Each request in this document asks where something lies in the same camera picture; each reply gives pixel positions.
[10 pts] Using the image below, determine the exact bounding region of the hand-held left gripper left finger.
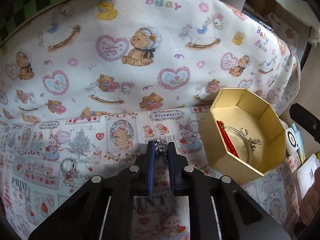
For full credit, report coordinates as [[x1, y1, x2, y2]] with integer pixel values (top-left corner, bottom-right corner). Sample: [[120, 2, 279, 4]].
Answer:
[[29, 141, 157, 240]]

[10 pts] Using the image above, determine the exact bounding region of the gold octagonal box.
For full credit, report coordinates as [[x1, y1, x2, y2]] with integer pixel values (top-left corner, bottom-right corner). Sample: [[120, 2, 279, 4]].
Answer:
[[199, 87, 287, 182]]

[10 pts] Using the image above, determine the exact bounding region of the white box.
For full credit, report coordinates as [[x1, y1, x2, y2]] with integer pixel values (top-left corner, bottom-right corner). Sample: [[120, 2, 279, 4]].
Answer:
[[297, 154, 320, 199]]

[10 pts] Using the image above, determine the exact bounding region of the bear print cloth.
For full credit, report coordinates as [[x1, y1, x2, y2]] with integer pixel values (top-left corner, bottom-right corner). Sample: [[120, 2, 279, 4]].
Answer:
[[0, 0, 300, 128]]

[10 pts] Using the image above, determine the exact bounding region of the green black checkered box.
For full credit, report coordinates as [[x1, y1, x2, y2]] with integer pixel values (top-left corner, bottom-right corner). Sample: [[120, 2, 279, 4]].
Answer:
[[0, 0, 134, 45]]

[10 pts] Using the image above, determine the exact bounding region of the small silver charm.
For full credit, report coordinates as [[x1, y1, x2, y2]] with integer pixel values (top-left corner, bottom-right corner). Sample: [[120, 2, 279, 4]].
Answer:
[[249, 137, 263, 152]]

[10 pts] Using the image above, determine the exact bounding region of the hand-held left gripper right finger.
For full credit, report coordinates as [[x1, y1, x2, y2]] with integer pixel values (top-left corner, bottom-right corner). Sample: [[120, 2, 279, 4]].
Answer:
[[168, 142, 292, 240]]

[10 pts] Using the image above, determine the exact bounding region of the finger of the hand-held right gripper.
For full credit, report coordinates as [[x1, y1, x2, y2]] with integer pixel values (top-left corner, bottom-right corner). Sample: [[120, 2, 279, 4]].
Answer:
[[290, 104, 320, 137]]

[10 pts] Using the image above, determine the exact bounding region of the silver chain ring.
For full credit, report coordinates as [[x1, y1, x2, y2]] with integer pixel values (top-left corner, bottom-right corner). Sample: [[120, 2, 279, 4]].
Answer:
[[61, 159, 76, 175]]

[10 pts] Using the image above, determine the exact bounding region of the silver chain bracelet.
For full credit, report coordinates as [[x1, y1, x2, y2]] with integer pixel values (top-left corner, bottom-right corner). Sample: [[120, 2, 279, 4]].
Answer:
[[154, 139, 169, 165]]

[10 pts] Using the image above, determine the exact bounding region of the person's right hand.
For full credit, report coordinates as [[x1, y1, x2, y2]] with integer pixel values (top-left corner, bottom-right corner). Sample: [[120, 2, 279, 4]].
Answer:
[[299, 167, 320, 227]]

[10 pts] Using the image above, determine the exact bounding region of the strawberry print cloth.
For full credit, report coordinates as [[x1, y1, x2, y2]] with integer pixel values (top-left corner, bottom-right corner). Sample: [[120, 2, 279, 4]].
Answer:
[[0, 106, 320, 240]]

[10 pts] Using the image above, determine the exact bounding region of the light blue packet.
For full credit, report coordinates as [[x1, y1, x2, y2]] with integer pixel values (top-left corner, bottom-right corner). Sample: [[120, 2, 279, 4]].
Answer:
[[291, 123, 307, 163]]

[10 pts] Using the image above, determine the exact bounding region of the white card with round mark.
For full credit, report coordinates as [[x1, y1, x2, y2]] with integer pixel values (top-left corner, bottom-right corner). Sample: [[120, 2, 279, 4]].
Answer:
[[286, 127, 300, 156]]

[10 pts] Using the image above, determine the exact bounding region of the red woven bracelet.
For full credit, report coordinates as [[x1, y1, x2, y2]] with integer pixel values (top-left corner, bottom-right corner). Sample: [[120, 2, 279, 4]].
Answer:
[[216, 120, 240, 158]]

